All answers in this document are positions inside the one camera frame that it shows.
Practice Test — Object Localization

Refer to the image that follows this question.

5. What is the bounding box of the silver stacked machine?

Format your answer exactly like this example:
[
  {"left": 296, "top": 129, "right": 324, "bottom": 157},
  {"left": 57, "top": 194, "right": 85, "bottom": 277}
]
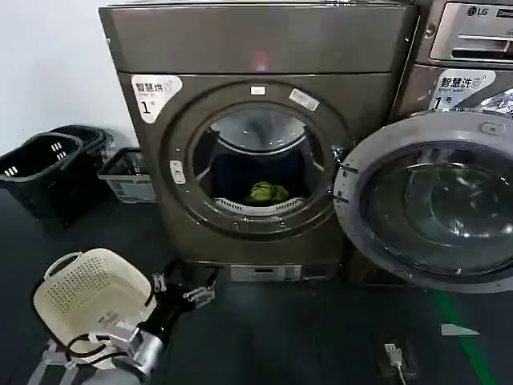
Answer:
[{"left": 427, "top": 0, "right": 513, "bottom": 64}]

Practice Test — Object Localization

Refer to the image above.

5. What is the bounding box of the green cloth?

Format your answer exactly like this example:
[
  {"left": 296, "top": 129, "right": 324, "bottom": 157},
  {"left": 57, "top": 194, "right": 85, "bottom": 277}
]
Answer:
[{"left": 244, "top": 181, "right": 290, "bottom": 206}]

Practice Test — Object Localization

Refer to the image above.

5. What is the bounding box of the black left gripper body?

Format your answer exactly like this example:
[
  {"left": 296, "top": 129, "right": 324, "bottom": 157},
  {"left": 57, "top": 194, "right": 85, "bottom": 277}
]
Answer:
[{"left": 137, "top": 280, "right": 195, "bottom": 342}]

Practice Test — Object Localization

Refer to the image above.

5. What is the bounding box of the white number sticker on dryer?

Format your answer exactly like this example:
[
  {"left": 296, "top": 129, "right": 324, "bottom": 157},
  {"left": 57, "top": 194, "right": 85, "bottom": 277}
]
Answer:
[{"left": 131, "top": 74, "right": 184, "bottom": 125}]

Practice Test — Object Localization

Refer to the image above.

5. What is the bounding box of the grey washer machine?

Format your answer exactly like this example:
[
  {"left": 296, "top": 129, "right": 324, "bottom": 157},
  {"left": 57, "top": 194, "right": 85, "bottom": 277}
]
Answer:
[{"left": 386, "top": 62, "right": 513, "bottom": 133}]

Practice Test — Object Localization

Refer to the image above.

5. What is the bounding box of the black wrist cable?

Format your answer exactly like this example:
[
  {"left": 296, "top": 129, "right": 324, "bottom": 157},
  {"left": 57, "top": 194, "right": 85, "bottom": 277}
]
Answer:
[{"left": 65, "top": 315, "right": 135, "bottom": 363}]

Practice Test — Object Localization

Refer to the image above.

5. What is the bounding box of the round glass dryer door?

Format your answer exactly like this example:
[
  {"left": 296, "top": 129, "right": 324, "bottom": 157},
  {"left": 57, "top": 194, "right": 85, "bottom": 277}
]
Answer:
[{"left": 332, "top": 111, "right": 513, "bottom": 285}]

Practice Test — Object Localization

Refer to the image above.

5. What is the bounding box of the black plastic basket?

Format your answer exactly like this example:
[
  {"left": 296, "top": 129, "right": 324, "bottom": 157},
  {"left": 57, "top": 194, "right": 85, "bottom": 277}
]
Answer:
[
  {"left": 0, "top": 133, "right": 86, "bottom": 228},
  {"left": 49, "top": 124, "right": 112, "bottom": 162}
]

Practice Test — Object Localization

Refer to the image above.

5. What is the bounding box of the white floor marker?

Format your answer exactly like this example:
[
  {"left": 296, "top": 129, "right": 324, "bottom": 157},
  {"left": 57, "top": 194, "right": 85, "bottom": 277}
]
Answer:
[{"left": 440, "top": 323, "right": 481, "bottom": 337}]

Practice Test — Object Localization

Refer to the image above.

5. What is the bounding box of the grey dryer machine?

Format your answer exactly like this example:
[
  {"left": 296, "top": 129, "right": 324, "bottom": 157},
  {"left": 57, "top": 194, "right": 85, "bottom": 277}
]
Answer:
[{"left": 98, "top": 0, "right": 422, "bottom": 282}]

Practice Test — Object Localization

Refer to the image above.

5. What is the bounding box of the white plug with cable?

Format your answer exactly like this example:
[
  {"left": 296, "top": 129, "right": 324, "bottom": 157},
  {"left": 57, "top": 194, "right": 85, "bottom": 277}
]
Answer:
[{"left": 383, "top": 342, "right": 406, "bottom": 385}]

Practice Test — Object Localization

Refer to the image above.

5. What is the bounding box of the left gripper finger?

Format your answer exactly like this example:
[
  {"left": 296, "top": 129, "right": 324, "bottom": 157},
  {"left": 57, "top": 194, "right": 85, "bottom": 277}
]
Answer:
[
  {"left": 182, "top": 268, "right": 220, "bottom": 310},
  {"left": 151, "top": 258, "right": 181, "bottom": 293}
]

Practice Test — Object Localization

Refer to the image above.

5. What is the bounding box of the cream perforated laundry basket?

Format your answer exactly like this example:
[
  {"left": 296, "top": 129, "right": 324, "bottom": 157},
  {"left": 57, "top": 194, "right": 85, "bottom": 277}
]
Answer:
[{"left": 32, "top": 247, "right": 160, "bottom": 351}]

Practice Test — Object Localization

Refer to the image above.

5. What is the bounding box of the white lint filter grille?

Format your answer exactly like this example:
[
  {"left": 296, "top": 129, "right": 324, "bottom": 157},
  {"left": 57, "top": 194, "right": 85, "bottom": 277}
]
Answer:
[{"left": 212, "top": 196, "right": 308, "bottom": 218}]

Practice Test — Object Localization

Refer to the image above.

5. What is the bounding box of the white number sticker on washer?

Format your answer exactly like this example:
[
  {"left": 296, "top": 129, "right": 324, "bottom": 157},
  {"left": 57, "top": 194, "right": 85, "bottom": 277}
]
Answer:
[{"left": 434, "top": 67, "right": 495, "bottom": 112}]

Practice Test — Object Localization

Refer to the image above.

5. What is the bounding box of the small white barcode label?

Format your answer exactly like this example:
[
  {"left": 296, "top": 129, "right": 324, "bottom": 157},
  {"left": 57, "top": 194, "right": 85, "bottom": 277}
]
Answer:
[{"left": 289, "top": 88, "right": 320, "bottom": 111}]

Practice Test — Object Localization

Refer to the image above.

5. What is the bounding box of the green floor tape line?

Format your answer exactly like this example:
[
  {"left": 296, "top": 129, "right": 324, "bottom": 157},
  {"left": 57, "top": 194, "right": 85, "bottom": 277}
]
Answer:
[{"left": 429, "top": 287, "right": 500, "bottom": 385}]

